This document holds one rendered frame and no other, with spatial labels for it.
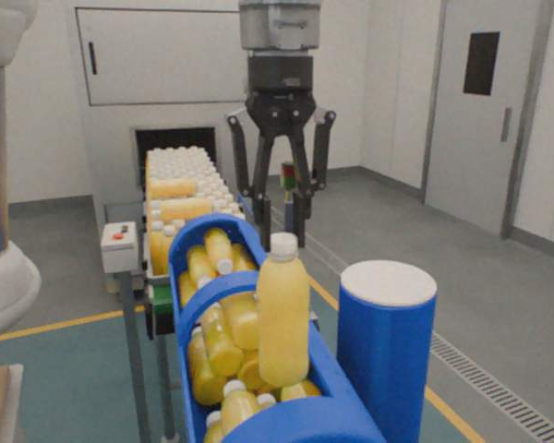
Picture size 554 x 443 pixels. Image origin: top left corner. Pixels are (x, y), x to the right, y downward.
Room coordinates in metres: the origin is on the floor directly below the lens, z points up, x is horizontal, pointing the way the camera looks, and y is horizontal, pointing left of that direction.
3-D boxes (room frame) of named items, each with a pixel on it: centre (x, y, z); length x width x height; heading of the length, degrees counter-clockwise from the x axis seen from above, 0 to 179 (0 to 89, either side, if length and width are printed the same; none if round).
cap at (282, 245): (0.56, 0.00, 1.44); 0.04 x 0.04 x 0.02
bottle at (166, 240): (1.49, 0.40, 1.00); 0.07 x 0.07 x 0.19
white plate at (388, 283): (1.24, -0.31, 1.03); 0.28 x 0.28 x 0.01
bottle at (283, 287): (0.56, 0.00, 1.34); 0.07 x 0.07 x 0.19
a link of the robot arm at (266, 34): (0.56, 0.01, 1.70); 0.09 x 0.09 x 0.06
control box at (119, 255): (1.46, 0.56, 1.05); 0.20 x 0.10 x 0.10; 16
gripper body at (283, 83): (0.56, 0.01, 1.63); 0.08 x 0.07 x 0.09; 106
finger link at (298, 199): (0.57, -0.02, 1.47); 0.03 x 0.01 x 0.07; 16
